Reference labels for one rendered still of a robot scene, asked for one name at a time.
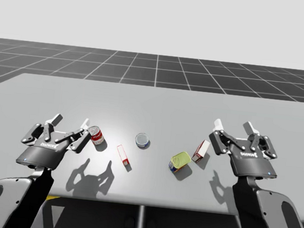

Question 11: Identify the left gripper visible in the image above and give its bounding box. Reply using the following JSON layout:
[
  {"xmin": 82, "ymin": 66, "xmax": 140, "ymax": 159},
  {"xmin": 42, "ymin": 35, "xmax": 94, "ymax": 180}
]
[{"xmin": 15, "ymin": 109, "xmax": 94, "ymax": 174}]

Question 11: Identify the red and white can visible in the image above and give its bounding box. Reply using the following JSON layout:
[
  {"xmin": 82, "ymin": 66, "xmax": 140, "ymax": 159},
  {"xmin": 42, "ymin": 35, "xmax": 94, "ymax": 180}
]
[{"xmin": 86, "ymin": 125, "xmax": 106, "ymax": 147}]

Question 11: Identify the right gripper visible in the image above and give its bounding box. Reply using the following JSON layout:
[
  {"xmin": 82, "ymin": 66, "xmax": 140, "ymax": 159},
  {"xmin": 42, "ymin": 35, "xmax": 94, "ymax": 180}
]
[{"xmin": 204, "ymin": 117, "xmax": 283, "ymax": 183}]

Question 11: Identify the blue flat can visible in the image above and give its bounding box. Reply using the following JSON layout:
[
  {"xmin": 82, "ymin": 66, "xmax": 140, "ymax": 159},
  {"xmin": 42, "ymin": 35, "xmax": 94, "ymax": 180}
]
[{"xmin": 134, "ymin": 132, "xmax": 151, "ymax": 149}]

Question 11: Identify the red and white carton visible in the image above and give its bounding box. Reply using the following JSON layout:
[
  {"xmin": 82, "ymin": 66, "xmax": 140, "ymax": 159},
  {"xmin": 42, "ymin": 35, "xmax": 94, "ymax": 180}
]
[{"xmin": 190, "ymin": 138, "xmax": 211, "ymax": 165}]

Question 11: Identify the green and blue rectangular can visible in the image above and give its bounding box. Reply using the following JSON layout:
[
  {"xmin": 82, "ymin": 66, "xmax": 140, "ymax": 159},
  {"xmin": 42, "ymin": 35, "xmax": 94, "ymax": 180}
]
[{"xmin": 167, "ymin": 149, "xmax": 193, "ymax": 175}]

